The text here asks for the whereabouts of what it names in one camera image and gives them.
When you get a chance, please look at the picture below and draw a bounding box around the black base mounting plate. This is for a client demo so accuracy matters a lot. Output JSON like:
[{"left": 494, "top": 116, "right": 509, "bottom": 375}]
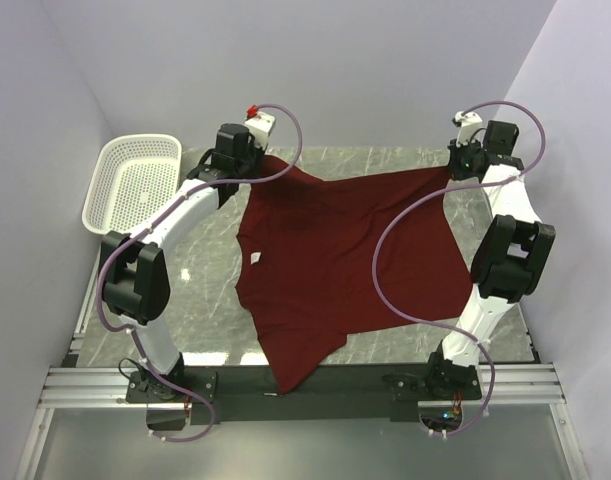
[{"left": 126, "top": 362, "right": 481, "bottom": 425}]

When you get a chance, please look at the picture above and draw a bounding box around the aluminium frame rail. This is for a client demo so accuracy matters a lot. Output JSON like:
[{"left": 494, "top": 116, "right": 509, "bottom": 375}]
[{"left": 17, "top": 241, "right": 588, "bottom": 479}]

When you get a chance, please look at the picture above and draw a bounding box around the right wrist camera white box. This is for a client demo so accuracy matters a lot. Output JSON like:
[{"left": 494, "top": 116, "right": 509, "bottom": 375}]
[{"left": 452, "top": 111, "right": 483, "bottom": 147}]

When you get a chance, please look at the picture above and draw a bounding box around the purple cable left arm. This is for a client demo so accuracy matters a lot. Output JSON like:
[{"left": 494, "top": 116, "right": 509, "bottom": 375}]
[{"left": 97, "top": 103, "right": 305, "bottom": 444}]

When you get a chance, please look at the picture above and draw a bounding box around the white perforated plastic basket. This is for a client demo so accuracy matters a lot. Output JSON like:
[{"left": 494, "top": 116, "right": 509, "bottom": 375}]
[{"left": 82, "top": 134, "right": 182, "bottom": 235}]

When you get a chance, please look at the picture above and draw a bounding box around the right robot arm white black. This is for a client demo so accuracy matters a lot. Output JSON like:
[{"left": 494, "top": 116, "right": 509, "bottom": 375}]
[{"left": 423, "top": 112, "right": 556, "bottom": 400}]

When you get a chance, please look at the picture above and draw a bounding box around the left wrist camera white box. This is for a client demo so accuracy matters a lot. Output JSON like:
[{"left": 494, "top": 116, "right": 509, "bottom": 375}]
[{"left": 244, "top": 105, "right": 276, "bottom": 150}]

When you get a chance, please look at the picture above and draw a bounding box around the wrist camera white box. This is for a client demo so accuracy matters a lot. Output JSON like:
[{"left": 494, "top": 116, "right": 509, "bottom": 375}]
[
  {"left": 244, "top": 105, "right": 276, "bottom": 150},
  {"left": 452, "top": 111, "right": 483, "bottom": 147}
]

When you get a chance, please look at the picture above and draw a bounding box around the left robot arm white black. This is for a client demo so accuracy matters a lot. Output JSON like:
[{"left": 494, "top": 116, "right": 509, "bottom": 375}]
[{"left": 95, "top": 112, "right": 276, "bottom": 402}]

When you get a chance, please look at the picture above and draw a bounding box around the dark red t shirt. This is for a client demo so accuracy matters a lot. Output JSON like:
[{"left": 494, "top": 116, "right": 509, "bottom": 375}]
[{"left": 236, "top": 156, "right": 472, "bottom": 394}]

